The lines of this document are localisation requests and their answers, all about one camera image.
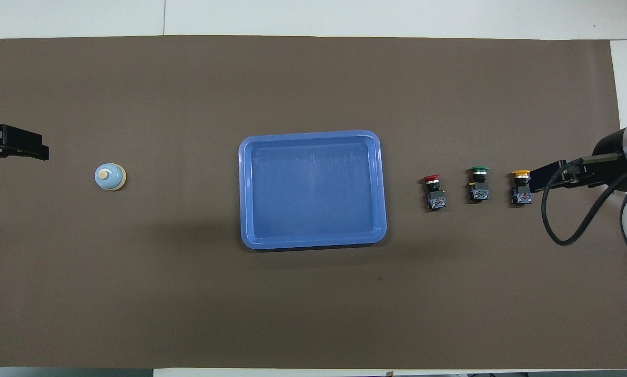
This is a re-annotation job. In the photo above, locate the brown table mat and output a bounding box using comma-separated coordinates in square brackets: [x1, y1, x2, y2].
[0, 35, 627, 370]

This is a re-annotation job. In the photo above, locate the red push button switch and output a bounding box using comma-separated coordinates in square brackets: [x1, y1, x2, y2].
[423, 174, 446, 211]

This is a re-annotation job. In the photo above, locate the green push button switch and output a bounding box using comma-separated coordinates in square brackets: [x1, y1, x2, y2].
[468, 166, 490, 204]

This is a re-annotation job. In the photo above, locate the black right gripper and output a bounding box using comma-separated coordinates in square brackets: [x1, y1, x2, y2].
[529, 129, 627, 192]

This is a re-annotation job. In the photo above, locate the blue plastic tray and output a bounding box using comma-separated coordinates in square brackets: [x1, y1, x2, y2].
[238, 130, 387, 250]

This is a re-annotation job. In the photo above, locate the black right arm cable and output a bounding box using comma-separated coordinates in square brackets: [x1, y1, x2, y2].
[541, 154, 627, 247]

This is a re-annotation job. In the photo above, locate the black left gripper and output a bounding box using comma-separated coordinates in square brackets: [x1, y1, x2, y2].
[0, 125, 50, 166]

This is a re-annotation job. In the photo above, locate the yellow push button switch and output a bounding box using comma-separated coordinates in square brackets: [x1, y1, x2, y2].
[511, 170, 533, 206]

